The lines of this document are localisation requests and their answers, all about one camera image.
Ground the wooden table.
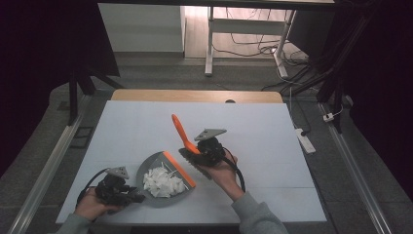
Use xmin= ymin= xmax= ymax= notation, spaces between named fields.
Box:
xmin=110 ymin=89 xmax=284 ymax=104

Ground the person's right hand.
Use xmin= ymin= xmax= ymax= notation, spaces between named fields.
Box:
xmin=198 ymin=155 xmax=246 ymax=202

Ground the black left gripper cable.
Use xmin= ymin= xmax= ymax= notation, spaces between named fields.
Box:
xmin=76 ymin=168 xmax=110 ymax=207

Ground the pile of white paper scraps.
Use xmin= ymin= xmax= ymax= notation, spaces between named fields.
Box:
xmin=142 ymin=166 xmax=187 ymax=199

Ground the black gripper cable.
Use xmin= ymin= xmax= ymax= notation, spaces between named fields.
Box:
xmin=76 ymin=168 xmax=110 ymax=207
xmin=222 ymin=147 xmax=246 ymax=193

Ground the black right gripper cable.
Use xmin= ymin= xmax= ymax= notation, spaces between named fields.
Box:
xmin=222 ymin=147 xmax=246 ymax=193

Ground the person's left hand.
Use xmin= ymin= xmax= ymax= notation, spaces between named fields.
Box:
xmin=73 ymin=187 xmax=126 ymax=222

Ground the white cabinet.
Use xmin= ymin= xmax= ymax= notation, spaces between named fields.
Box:
xmin=97 ymin=3 xmax=187 ymax=54

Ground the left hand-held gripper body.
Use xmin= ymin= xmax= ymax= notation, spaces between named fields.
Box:
xmin=94 ymin=166 xmax=131 ymax=207

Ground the orange-handled black brush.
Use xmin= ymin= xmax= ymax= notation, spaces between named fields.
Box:
xmin=170 ymin=113 xmax=212 ymax=180

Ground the grey dustpan with orange edge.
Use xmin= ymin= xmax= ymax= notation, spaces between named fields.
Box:
xmin=135 ymin=150 xmax=198 ymax=209

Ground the aluminium floor rail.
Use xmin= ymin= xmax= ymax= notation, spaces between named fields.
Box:
xmin=318 ymin=101 xmax=393 ymax=234
xmin=8 ymin=94 xmax=92 ymax=234

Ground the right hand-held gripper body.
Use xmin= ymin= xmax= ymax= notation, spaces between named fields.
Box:
xmin=194 ymin=128 xmax=228 ymax=167

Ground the black tripod stand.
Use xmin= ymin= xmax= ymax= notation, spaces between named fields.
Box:
xmin=66 ymin=62 xmax=125 ymax=127

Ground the black metal stand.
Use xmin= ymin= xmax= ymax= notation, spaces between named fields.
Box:
xmin=285 ymin=9 xmax=374 ymax=135

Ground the pale blue table board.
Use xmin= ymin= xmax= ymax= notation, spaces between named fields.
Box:
xmin=56 ymin=99 xmax=327 ymax=225

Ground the black rectangular floor frame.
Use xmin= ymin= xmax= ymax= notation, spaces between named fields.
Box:
xmin=69 ymin=126 xmax=95 ymax=150

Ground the white desk frame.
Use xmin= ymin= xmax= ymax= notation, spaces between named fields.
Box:
xmin=204 ymin=6 xmax=297 ymax=79

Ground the dark curtain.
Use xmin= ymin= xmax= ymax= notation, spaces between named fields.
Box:
xmin=0 ymin=0 xmax=121 ymax=178
xmin=334 ymin=0 xmax=413 ymax=199

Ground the white power strip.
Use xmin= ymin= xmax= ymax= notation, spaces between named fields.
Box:
xmin=294 ymin=128 xmax=317 ymax=154

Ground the black floor cable bundle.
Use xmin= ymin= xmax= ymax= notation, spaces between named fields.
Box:
xmin=212 ymin=8 xmax=325 ymax=94

